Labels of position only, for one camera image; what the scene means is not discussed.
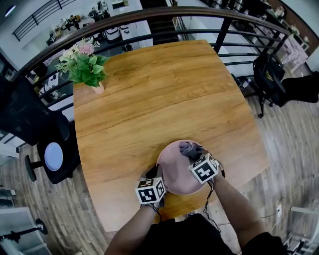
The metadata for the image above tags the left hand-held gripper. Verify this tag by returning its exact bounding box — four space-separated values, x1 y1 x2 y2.
135 166 167 204

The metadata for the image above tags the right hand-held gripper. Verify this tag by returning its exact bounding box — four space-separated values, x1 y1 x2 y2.
188 148 226 184

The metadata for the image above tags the grey cleaning cloth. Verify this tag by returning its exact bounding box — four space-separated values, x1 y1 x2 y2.
178 141 200 159

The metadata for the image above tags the pink round plate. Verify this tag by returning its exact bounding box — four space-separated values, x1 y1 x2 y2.
156 139 220 195

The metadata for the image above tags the person's left forearm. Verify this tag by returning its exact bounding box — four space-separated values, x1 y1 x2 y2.
104 205 160 255

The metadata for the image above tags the person's right forearm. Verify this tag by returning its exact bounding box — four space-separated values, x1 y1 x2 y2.
213 171 266 240

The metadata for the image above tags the white round disc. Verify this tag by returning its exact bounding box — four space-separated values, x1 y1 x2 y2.
44 141 63 172

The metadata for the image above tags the person's black clothing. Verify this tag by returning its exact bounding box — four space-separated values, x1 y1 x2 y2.
147 213 287 255

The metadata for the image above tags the pink vase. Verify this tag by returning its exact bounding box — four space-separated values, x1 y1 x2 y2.
91 82 105 95

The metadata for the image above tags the black backpack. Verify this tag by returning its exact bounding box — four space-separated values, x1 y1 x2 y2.
253 54 285 95

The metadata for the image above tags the black mesh office chair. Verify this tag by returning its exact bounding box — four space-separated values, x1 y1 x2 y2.
0 74 81 185
253 53 319 119

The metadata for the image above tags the white metal rack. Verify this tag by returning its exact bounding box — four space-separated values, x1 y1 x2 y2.
284 206 319 255

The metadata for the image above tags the black stand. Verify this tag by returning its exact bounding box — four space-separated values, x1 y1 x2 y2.
0 218 48 246

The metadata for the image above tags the artificial flower bouquet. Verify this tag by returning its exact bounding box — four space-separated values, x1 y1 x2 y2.
54 37 109 88

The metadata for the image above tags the dark staircase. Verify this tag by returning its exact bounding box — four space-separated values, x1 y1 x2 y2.
141 0 179 45

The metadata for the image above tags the table with pink checked cloth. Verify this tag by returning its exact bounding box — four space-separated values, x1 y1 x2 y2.
281 34 310 73

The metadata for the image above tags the wooden-topped black metal railing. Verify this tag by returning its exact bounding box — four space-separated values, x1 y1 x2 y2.
9 6 292 100

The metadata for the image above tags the white panel board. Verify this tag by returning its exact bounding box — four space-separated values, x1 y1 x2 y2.
0 206 48 255

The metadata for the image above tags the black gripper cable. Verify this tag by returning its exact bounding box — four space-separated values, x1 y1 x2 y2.
203 180 222 236
152 204 162 222

